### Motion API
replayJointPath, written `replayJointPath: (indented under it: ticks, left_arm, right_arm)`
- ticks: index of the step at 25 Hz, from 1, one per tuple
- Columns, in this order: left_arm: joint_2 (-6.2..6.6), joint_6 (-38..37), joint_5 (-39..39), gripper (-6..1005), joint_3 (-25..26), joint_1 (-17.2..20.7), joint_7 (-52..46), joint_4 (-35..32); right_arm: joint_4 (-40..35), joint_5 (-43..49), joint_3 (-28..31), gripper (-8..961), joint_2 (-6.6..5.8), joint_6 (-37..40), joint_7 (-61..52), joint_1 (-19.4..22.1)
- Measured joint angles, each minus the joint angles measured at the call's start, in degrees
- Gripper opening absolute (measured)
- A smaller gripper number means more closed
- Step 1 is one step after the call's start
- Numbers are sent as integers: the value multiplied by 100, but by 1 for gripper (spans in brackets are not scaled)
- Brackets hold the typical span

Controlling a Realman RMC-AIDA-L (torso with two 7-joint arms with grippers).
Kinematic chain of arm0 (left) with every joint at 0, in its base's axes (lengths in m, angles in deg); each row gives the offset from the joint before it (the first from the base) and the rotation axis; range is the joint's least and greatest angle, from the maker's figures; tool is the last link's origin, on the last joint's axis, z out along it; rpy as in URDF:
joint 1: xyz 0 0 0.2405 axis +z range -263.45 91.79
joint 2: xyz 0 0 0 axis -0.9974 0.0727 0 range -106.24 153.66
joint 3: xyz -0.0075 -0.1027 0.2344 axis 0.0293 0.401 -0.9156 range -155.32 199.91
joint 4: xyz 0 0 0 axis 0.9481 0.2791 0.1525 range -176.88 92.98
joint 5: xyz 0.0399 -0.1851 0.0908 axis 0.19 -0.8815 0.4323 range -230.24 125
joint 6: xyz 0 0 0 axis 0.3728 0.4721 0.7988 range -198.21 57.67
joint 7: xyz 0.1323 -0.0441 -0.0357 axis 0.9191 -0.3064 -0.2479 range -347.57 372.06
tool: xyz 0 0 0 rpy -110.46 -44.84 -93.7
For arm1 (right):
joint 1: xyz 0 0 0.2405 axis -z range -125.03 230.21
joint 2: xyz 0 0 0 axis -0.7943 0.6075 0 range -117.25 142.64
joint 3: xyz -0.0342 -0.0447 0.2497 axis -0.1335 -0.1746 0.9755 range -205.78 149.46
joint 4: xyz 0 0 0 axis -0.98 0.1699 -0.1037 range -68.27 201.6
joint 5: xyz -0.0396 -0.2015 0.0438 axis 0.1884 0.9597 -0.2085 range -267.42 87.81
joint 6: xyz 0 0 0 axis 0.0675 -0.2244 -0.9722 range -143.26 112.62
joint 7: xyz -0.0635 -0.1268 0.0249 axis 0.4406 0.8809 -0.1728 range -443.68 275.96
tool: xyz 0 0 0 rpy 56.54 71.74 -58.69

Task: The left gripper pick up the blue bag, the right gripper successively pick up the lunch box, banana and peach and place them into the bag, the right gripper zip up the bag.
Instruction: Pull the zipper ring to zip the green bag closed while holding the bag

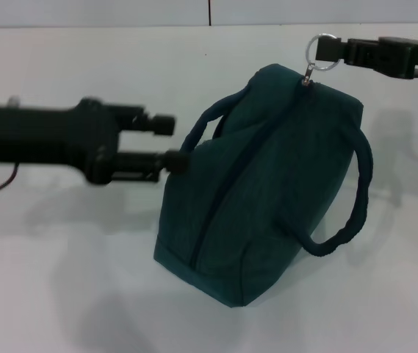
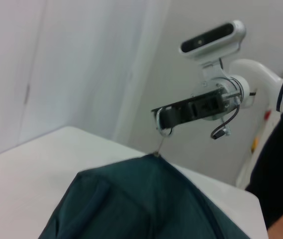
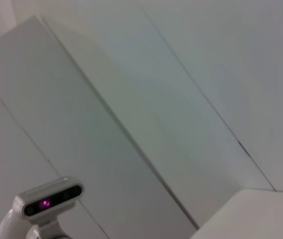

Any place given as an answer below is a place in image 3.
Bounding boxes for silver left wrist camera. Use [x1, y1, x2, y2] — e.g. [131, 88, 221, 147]
[12, 175, 86, 226]

